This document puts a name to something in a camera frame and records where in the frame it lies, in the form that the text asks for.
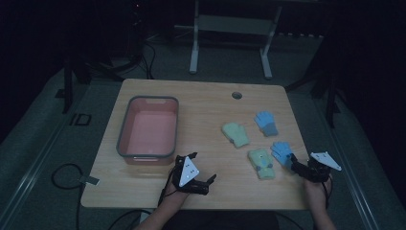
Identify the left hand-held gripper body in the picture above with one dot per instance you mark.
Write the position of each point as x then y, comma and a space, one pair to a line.
189, 171

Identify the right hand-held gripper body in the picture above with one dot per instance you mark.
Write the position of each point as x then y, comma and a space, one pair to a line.
317, 171

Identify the blue glove with grey cuff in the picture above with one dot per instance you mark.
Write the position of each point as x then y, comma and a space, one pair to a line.
281, 151
266, 123

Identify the green mitten with face pattern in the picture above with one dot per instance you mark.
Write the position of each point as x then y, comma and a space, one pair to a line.
261, 163

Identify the plain green mitten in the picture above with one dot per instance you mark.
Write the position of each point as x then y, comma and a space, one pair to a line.
236, 134

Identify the pink bin with grey rim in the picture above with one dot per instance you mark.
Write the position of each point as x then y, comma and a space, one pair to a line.
150, 131

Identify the person's right hand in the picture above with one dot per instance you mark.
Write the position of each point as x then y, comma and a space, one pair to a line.
318, 191

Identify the person's left hand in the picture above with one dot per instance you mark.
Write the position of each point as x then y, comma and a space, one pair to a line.
175, 198

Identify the person's dark clothing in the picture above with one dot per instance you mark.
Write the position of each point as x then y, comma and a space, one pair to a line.
220, 221

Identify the black tripod stand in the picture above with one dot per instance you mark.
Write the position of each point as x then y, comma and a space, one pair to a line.
67, 89
332, 96

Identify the white metal stand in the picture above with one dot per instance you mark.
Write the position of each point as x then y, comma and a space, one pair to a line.
233, 25

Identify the black rectangular floor bracket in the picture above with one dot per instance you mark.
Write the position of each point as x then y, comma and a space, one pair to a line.
72, 119

